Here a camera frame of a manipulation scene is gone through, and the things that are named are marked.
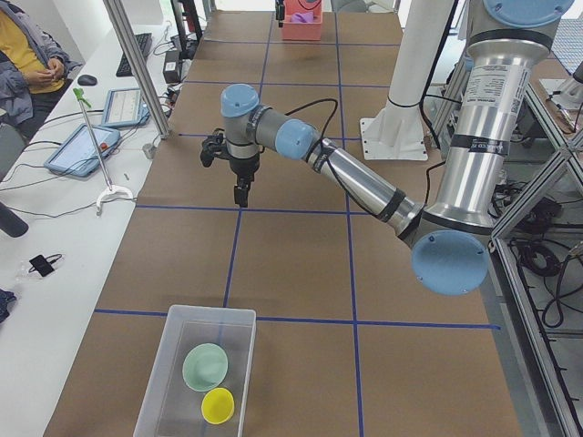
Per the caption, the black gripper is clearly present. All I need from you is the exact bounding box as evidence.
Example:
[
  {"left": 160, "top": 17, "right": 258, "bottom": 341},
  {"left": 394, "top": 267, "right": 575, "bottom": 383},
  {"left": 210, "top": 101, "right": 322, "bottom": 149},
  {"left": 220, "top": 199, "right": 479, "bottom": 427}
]
[
  {"left": 275, "top": 0, "right": 285, "bottom": 21},
  {"left": 230, "top": 154, "right": 260, "bottom": 208}
]

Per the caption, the aluminium frame post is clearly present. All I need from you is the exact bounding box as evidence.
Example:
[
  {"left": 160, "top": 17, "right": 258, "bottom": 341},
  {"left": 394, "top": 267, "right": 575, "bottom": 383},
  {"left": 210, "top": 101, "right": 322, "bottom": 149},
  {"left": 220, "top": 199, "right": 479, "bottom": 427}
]
[{"left": 103, "top": 0, "right": 170, "bottom": 139}]

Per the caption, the yellow plastic cup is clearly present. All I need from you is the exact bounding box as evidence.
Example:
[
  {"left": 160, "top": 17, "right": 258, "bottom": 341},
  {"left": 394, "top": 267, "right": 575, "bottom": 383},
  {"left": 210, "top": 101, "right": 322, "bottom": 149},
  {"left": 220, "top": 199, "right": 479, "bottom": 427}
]
[{"left": 200, "top": 387, "right": 235, "bottom": 425}]

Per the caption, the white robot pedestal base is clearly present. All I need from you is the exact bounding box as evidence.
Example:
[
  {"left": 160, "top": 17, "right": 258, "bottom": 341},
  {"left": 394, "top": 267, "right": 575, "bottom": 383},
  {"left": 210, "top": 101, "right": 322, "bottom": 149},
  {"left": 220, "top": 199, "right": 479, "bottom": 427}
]
[{"left": 360, "top": 0, "right": 457, "bottom": 161}]

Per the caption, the purple cloth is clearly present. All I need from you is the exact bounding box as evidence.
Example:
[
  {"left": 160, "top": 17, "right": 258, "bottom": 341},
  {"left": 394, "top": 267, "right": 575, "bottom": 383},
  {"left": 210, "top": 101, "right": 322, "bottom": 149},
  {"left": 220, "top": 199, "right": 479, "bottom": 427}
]
[{"left": 290, "top": 11, "right": 314, "bottom": 24}]

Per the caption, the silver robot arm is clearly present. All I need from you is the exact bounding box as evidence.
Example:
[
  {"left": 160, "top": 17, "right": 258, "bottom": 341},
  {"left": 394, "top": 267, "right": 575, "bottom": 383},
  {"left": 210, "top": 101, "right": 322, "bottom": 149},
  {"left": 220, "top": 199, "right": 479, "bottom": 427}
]
[{"left": 220, "top": 1, "right": 570, "bottom": 295}]

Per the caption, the translucent white plastic box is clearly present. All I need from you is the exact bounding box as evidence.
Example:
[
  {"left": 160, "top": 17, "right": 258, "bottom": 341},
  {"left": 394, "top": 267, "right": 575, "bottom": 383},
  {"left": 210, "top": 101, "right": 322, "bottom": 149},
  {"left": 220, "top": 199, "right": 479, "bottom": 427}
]
[{"left": 133, "top": 305, "right": 256, "bottom": 436}]

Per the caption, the pink plastic tray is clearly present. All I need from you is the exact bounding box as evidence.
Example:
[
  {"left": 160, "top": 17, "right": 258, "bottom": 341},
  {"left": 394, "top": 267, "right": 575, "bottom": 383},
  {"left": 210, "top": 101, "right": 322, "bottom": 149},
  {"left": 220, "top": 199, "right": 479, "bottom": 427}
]
[{"left": 276, "top": 0, "right": 322, "bottom": 42}]

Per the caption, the near blue teach pendant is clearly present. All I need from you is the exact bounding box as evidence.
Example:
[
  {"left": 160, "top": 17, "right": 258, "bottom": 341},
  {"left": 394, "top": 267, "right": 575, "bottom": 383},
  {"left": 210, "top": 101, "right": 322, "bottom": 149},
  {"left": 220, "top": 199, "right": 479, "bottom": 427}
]
[{"left": 44, "top": 125, "right": 121, "bottom": 178}]

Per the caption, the blue teach pendant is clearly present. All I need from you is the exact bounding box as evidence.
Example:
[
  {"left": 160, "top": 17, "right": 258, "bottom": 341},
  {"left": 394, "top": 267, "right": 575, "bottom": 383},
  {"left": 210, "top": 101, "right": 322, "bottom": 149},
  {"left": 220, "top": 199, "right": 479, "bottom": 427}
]
[
  {"left": 100, "top": 87, "right": 149, "bottom": 128},
  {"left": 44, "top": 125, "right": 121, "bottom": 178}
]

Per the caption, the black power adapter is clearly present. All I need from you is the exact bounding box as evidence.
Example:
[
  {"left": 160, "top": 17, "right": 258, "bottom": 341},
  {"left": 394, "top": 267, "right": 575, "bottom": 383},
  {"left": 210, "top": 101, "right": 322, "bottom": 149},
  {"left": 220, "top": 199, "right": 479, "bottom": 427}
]
[{"left": 162, "top": 50, "right": 183, "bottom": 84}]

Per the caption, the black computer mouse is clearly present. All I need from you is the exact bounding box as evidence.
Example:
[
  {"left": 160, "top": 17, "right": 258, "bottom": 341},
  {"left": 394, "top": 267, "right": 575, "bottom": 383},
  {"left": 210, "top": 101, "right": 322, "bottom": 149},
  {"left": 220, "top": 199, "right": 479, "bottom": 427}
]
[{"left": 77, "top": 74, "right": 97, "bottom": 86}]

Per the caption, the far blue teach pendant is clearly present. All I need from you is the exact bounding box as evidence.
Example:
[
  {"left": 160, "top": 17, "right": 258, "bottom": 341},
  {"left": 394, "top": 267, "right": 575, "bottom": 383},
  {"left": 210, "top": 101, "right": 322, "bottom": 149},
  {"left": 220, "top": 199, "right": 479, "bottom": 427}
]
[{"left": 100, "top": 87, "right": 149, "bottom": 128}]

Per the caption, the mint green bowl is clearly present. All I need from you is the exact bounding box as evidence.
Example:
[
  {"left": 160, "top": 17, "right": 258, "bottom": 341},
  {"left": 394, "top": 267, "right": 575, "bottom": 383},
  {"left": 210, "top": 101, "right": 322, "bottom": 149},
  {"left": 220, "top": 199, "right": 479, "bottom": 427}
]
[{"left": 182, "top": 343, "right": 229, "bottom": 391}]

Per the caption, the grabber reacher stick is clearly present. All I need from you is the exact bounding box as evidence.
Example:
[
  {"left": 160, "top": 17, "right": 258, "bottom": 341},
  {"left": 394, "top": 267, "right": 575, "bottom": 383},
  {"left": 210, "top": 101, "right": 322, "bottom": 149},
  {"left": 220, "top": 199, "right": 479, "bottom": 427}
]
[{"left": 73, "top": 87, "right": 134, "bottom": 216}]

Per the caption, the person in yellow shirt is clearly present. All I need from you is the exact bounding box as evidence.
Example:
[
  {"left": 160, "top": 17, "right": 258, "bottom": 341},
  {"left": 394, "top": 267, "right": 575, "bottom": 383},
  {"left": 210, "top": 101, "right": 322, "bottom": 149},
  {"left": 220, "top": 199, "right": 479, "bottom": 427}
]
[{"left": 1, "top": 1, "right": 81, "bottom": 140}]

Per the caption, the black keyboard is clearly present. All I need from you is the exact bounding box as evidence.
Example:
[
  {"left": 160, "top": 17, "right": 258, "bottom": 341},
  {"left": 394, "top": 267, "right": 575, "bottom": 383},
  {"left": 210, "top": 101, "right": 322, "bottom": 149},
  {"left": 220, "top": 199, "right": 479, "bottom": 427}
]
[{"left": 115, "top": 32, "right": 154, "bottom": 78}]

